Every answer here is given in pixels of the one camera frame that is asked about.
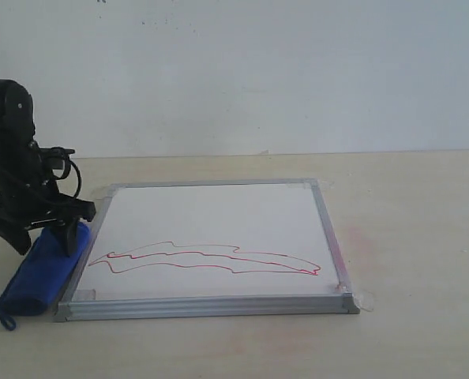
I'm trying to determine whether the clear tape back right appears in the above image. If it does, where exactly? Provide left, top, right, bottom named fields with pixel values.
left=286, top=178, right=335, bottom=190

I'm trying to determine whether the blue cloth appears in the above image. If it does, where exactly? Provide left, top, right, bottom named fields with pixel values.
left=0, top=223, right=91, bottom=331

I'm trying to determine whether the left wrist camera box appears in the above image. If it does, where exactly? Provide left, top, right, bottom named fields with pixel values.
left=40, top=146, right=76, bottom=178

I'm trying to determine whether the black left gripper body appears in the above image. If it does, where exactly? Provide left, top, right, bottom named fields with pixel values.
left=0, top=140, right=96, bottom=231

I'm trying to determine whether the clear tape front right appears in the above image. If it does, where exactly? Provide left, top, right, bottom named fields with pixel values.
left=336, top=283, right=375, bottom=314

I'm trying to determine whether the clear tape front left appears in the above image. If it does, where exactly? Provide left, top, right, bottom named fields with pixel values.
left=62, top=289, right=96, bottom=302

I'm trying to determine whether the clear tape back left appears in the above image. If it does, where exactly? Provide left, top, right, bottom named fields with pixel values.
left=90, top=186, right=118, bottom=201

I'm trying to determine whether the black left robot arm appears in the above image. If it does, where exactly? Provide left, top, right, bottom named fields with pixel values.
left=0, top=79, right=96, bottom=256

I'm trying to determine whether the clear tape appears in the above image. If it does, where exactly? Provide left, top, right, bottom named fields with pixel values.
left=62, top=289, right=96, bottom=302
left=286, top=178, right=335, bottom=190
left=336, top=283, right=375, bottom=314
left=90, top=186, right=118, bottom=201

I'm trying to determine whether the white board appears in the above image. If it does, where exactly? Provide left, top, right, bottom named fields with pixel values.
left=54, top=178, right=353, bottom=321

